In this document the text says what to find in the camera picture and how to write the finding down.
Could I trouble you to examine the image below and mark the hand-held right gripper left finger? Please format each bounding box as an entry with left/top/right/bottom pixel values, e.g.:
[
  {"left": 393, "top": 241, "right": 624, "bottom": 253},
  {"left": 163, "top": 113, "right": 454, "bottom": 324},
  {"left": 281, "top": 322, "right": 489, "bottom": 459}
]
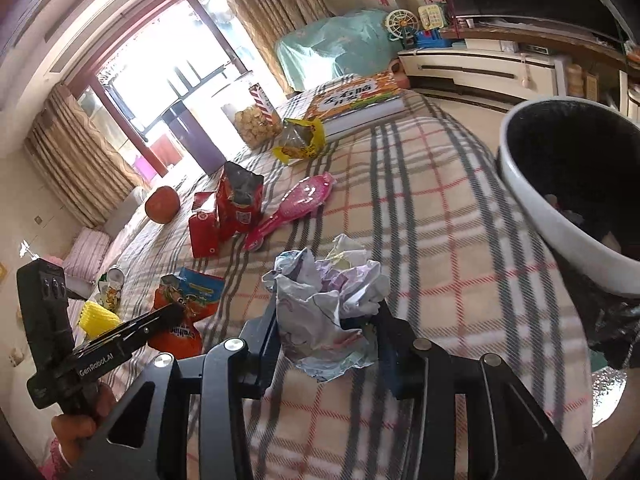
[{"left": 67, "top": 305, "right": 281, "bottom": 480}]

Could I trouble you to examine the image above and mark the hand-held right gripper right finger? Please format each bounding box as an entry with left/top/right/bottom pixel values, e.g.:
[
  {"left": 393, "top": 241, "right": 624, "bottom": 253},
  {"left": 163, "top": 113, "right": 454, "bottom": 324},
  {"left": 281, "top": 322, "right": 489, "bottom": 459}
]
[{"left": 372, "top": 300, "right": 588, "bottom": 480}]

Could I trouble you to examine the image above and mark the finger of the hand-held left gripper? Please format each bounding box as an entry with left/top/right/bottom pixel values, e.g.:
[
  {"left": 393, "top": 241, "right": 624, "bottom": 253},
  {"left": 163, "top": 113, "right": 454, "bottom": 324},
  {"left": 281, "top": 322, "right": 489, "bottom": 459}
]
[{"left": 75, "top": 302, "right": 187, "bottom": 357}]

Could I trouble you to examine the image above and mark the orange snack bag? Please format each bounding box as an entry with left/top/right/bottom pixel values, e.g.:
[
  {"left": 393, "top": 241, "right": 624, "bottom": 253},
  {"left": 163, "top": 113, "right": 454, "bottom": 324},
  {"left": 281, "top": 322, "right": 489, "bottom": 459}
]
[{"left": 147, "top": 266, "right": 226, "bottom": 356}]

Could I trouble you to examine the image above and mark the printed paper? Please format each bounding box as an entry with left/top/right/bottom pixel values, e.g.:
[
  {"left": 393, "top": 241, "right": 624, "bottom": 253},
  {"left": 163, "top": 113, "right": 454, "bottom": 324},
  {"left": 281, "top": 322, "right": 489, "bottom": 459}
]
[{"left": 262, "top": 234, "right": 392, "bottom": 382}]

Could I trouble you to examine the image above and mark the small red snack bag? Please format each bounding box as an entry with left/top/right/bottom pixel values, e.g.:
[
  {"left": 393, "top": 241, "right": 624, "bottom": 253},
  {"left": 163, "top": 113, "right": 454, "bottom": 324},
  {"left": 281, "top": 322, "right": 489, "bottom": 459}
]
[{"left": 189, "top": 191, "right": 221, "bottom": 259}]

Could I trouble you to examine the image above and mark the tall red snack bag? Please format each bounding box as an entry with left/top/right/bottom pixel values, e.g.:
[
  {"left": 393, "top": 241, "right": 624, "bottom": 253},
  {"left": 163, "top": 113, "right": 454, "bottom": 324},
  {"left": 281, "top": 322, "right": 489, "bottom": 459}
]
[{"left": 216, "top": 161, "right": 265, "bottom": 241}]

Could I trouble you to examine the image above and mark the pink blister pack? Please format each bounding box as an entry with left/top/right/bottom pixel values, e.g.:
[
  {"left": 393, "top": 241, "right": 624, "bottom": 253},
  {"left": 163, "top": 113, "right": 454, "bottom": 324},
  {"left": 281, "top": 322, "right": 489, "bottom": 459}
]
[{"left": 244, "top": 171, "right": 335, "bottom": 253}]

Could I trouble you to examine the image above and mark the yellow snack bag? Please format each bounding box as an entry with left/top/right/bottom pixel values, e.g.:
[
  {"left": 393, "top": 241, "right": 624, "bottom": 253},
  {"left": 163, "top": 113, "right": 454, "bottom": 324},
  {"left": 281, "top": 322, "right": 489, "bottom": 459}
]
[{"left": 272, "top": 117, "right": 326, "bottom": 165}]

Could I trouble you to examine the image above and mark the white trash bin black liner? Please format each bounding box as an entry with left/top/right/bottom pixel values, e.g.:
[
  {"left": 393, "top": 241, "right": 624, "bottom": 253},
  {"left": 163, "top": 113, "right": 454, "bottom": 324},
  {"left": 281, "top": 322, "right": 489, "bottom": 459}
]
[{"left": 505, "top": 100, "right": 640, "bottom": 372}]

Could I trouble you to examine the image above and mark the person's left hand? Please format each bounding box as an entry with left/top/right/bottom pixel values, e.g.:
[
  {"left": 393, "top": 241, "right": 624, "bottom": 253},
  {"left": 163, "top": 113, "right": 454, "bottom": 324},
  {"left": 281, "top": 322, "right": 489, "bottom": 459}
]
[{"left": 50, "top": 385, "right": 119, "bottom": 466}]

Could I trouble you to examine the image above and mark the printed drink can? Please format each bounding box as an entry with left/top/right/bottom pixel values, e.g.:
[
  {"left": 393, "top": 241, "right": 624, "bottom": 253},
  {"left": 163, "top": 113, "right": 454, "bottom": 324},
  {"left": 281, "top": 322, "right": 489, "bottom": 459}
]
[{"left": 97, "top": 265, "right": 126, "bottom": 308}]

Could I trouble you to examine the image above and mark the pink striped cushion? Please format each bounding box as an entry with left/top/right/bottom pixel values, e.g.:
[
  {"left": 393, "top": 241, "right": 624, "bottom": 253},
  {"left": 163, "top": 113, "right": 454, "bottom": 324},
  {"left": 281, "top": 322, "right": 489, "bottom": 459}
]
[{"left": 62, "top": 227, "right": 111, "bottom": 281}]

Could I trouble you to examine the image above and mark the light pink sofa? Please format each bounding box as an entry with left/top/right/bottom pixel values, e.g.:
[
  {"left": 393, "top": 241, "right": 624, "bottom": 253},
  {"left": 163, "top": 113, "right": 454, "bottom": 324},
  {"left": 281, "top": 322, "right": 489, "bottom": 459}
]
[{"left": 60, "top": 185, "right": 151, "bottom": 301}]

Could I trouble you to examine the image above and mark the red apple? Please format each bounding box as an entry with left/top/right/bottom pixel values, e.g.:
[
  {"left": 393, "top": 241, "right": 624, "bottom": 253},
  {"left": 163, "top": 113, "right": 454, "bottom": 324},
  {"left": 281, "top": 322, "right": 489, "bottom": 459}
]
[{"left": 144, "top": 186, "right": 182, "bottom": 225}]

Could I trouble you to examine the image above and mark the beige curtain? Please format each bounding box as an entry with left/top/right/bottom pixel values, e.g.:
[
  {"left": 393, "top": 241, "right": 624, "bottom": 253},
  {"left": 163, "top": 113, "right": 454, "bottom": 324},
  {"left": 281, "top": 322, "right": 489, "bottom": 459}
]
[
  {"left": 207, "top": 0, "right": 331, "bottom": 96},
  {"left": 22, "top": 82, "right": 151, "bottom": 231}
]

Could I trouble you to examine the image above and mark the plaid blanket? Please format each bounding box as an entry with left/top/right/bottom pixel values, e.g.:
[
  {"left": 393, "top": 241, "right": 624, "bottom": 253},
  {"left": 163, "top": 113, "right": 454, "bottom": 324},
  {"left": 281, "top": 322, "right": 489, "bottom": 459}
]
[{"left": 65, "top": 75, "right": 596, "bottom": 480}]

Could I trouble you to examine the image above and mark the purple water bottle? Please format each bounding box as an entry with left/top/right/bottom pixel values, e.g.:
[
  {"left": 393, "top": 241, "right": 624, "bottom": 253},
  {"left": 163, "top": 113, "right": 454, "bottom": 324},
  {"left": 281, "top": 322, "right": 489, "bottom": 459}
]
[{"left": 162, "top": 100, "right": 228, "bottom": 173}]

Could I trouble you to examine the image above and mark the clear cookie jar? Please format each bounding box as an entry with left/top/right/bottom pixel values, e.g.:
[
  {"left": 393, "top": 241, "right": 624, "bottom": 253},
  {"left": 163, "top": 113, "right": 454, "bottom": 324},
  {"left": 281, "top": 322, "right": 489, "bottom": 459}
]
[{"left": 222, "top": 82, "right": 283, "bottom": 151}]

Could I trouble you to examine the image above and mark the balcony glass door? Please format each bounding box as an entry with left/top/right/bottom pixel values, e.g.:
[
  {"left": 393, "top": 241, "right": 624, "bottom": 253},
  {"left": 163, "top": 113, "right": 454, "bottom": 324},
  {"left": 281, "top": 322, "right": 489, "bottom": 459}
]
[{"left": 65, "top": 0, "right": 251, "bottom": 181}]

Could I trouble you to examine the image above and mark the colourful flat box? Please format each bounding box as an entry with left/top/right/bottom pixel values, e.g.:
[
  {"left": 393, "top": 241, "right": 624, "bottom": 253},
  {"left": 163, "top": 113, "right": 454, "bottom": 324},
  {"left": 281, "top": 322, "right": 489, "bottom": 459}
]
[{"left": 302, "top": 72, "right": 406, "bottom": 138}]

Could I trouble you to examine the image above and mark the white television cabinet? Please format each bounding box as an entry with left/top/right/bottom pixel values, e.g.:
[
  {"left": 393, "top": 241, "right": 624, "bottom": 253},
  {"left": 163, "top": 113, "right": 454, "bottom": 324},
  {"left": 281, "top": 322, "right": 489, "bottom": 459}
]
[{"left": 397, "top": 25, "right": 640, "bottom": 121}]

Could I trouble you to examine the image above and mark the teal covered furniture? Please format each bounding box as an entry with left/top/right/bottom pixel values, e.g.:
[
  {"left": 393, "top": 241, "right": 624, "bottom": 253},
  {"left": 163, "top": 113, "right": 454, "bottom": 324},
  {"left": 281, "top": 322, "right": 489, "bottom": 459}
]
[{"left": 275, "top": 8, "right": 406, "bottom": 93}]

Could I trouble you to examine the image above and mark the ferris wheel toy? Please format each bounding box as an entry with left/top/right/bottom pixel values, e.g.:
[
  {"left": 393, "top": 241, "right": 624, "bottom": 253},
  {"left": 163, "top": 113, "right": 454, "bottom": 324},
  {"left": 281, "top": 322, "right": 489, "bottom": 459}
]
[{"left": 384, "top": 8, "right": 417, "bottom": 51}]

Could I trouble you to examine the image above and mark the cream toy phone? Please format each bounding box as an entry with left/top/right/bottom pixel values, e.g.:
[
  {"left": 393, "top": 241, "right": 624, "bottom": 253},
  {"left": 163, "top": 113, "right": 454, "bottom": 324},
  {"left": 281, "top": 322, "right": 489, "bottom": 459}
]
[{"left": 417, "top": 4, "right": 446, "bottom": 31}]

